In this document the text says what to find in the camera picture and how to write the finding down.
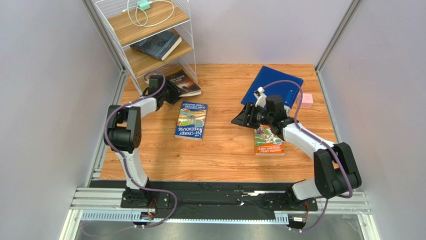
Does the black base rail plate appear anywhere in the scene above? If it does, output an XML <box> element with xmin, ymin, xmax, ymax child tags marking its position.
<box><xmin>89</xmin><ymin>180</ymin><xmax>322</xmax><ymax>221</ymax></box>

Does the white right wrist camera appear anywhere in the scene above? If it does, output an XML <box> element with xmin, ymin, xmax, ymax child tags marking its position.
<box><xmin>253</xmin><ymin>87</ymin><xmax>267</xmax><ymax>108</ymax></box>

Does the mint green charger block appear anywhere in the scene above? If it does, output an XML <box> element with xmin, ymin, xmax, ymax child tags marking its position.
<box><xmin>136</xmin><ymin>0</ymin><xmax>151</xmax><ymax>11</ymax></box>

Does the white wire wooden shelf rack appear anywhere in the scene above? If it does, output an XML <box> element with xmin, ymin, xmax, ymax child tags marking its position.
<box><xmin>92</xmin><ymin>0</ymin><xmax>198</xmax><ymax>96</ymax></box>

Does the nineteen eighty-four book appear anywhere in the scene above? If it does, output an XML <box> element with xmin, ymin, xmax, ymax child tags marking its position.
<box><xmin>130</xmin><ymin>30</ymin><xmax>183</xmax><ymax>61</ymax></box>

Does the pink cube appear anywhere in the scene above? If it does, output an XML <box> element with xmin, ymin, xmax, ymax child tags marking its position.
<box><xmin>296</xmin><ymin>93</ymin><xmax>314</xmax><ymax>109</ymax></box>

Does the orange 78-storey treehouse book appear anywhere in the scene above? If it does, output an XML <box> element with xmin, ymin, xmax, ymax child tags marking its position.
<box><xmin>254</xmin><ymin>125</ymin><xmax>285</xmax><ymax>156</ymax></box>

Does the three days to see book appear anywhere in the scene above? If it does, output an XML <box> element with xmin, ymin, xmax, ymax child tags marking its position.
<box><xmin>166</xmin><ymin>69</ymin><xmax>202</xmax><ymax>97</ymax></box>

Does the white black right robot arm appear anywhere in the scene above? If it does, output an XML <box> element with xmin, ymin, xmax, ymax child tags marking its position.
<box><xmin>231</xmin><ymin>95</ymin><xmax>362</xmax><ymax>204</ymax></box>

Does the blue 91-storey treehouse book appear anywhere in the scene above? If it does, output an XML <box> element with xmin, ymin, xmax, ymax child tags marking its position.
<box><xmin>174</xmin><ymin>101</ymin><xmax>208</xmax><ymax>141</ymax></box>

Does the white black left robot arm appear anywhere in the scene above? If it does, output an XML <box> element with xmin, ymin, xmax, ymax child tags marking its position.
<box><xmin>103</xmin><ymin>71</ymin><xmax>180</xmax><ymax>208</ymax></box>

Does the blue file folder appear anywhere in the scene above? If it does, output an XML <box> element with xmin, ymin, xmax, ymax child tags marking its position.
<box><xmin>240</xmin><ymin>66</ymin><xmax>304</xmax><ymax>108</ymax></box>

